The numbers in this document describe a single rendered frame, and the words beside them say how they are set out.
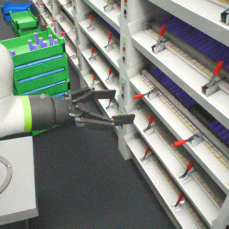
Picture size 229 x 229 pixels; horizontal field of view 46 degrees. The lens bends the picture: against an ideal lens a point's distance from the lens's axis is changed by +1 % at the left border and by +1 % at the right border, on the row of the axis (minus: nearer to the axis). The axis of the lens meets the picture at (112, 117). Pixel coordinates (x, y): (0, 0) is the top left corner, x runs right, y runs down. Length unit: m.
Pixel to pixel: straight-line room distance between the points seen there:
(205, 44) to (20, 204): 0.79
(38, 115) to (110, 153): 0.92
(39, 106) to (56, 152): 0.92
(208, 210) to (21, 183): 0.65
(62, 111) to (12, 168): 0.48
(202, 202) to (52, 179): 0.78
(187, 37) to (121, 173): 0.80
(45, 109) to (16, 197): 0.44
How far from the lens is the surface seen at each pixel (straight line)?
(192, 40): 0.93
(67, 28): 2.17
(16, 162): 1.13
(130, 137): 1.38
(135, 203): 1.35
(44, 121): 0.67
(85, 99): 0.78
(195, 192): 1.00
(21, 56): 1.42
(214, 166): 0.84
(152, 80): 1.07
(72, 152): 1.56
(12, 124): 0.66
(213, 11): 0.72
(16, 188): 1.04
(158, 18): 1.10
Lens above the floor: 1.14
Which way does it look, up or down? 40 degrees down
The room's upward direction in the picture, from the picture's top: straight up
